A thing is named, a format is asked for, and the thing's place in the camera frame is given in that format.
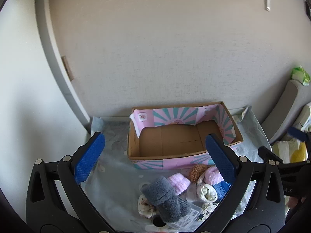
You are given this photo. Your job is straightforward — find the white dotted sock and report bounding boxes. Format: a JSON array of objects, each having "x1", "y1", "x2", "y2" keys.
[{"x1": 137, "y1": 194, "x2": 158, "y2": 218}]

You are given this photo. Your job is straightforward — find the black round jar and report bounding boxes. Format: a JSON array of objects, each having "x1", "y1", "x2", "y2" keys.
[{"x1": 153, "y1": 216, "x2": 167, "y2": 227}]

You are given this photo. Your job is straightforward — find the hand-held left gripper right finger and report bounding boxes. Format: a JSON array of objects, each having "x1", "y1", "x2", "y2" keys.
[{"x1": 197, "y1": 133, "x2": 286, "y2": 233}]

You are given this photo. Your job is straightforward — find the green white packet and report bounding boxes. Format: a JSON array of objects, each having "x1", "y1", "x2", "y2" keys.
[{"x1": 292, "y1": 65, "x2": 311, "y2": 86}]

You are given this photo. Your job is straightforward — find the pink teal cardboard box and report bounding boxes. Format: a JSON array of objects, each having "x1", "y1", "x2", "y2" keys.
[{"x1": 127, "y1": 101, "x2": 244, "y2": 171}]

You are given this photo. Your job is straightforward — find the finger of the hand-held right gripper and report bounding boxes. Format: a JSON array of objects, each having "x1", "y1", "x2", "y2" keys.
[
  {"x1": 258, "y1": 146, "x2": 285, "y2": 165},
  {"x1": 288, "y1": 126, "x2": 311, "y2": 142}
]

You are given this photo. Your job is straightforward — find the grey door frame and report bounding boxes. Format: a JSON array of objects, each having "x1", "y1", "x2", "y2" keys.
[{"x1": 34, "y1": 0, "x2": 91, "y2": 133}]

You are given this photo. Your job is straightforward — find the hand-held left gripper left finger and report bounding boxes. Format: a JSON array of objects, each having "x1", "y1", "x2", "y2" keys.
[{"x1": 25, "y1": 131, "x2": 114, "y2": 233}]

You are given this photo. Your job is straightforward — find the cream sock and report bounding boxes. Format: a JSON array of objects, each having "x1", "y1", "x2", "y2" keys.
[{"x1": 196, "y1": 183, "x2": 218, "y2": 203}]

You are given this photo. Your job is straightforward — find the brown fuzzy sock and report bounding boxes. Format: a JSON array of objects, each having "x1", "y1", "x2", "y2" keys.
[{"x1": 189, "y1": 164, "x2": 207, "y2": 183}]

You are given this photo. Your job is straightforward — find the grey towel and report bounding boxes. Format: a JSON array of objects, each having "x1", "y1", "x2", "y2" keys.
[{"x1": 140, "y1": 176, "x2": 192, "y2": 223}]

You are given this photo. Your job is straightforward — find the person's right hand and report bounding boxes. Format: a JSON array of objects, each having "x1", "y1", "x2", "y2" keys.
[{"x1": 287, "y1": 195, "x2": 307, "y2": 210}]

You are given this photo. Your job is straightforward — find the white floral sock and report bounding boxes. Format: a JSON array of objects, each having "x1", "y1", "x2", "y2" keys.
[{"x1": 198, "y1": 201, "x2": 219, "y2": 221}]

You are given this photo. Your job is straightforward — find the white pillow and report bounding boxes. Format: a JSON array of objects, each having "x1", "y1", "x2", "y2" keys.
[{"x1": 298, "y1": 103, "x2": 311, "y2": 133}]

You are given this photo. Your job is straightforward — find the grey cushion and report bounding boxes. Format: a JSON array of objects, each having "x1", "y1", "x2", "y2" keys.
[{"x1": 260, "y1": 79, "x2": 306, "y2": 144}]

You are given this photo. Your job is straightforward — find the pale pink knitted sock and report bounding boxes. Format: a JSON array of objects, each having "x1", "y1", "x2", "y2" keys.
[{"x1": 168, "y1": 173, "x2": 191, "y2": 196}]

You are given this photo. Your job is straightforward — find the clear plastic box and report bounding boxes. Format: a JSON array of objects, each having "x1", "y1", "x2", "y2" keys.
[{"x1": 168, "y1": 189, "x2": 203, "y2": 230}]

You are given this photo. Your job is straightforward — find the wooden strike plate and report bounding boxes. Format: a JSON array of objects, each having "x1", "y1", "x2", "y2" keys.
[{"x1": 61, "y1": 56, "x2": 74, "y2": 81}]

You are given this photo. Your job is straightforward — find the blue sock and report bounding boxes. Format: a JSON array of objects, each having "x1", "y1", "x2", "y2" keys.
[{"x1": 212, "y1": 182, "x2": 232, "y2": 199}]

